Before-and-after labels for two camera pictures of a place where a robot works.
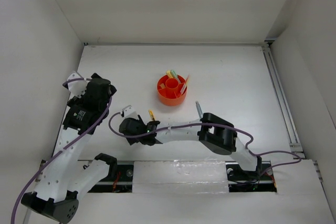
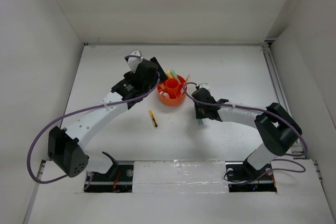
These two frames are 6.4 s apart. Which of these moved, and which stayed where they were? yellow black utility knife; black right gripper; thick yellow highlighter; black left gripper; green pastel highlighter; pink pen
Moved: black left gripper; black right gripper
Stayed: thick yellow highlighter; yellow black utility knife; green pastel highlighter; pink pen
